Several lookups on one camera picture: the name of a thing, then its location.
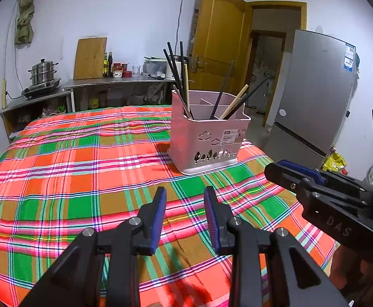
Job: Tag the red label jar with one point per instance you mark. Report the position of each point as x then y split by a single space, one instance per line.
117 71

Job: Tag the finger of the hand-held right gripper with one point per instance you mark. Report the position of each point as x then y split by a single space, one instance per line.
282 177
298 169

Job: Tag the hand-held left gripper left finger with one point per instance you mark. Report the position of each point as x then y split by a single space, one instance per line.
159 217

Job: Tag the green vegetables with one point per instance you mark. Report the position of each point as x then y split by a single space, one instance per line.
61 108

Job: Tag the clear glass cup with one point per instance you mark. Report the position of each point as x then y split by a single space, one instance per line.
136 71

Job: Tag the red lid jar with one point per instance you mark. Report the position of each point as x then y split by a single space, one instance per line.
127 72

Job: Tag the steel steamer pot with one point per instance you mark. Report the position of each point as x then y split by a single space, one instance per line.
42 72

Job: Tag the light wooden chopstick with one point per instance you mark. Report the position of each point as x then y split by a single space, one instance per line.
237 97
185 83

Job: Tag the gas stove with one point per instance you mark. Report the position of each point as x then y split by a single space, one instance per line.
41 89

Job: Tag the hanging green cloth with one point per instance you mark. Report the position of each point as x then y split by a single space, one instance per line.
25 12

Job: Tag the white electric kettle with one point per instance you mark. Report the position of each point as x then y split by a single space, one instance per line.
177 70

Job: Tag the white rice cooker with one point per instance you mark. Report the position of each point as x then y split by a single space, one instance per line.
153 68

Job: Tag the low metal shelf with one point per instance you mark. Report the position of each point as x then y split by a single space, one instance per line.
23 108

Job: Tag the wooden cutting board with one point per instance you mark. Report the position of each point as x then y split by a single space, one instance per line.
90 59

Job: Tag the pink plastic utensil holder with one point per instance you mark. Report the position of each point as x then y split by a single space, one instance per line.
199 128

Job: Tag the plaid tablecloth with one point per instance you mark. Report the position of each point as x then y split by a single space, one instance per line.
77 172

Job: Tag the black chopstick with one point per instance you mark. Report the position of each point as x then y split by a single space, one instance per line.
173 76
225 83
253 91
172 58
181 54

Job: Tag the silver refrigerator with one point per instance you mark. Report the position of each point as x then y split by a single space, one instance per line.
311 102

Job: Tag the dark oil bottle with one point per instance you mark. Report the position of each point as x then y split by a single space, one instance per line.
110 65
105 67

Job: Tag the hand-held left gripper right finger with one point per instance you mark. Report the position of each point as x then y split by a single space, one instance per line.
210 220

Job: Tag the yellow wooden door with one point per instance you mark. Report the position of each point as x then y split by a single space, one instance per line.
218 38

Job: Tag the yellow snack bag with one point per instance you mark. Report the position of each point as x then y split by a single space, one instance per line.
333 163

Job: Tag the metal counter table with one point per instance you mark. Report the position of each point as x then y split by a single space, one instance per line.
109 81

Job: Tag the dark brown chopstick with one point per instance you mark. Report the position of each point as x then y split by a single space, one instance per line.
180 97

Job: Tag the yellow door frame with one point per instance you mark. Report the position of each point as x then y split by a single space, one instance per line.
279 4

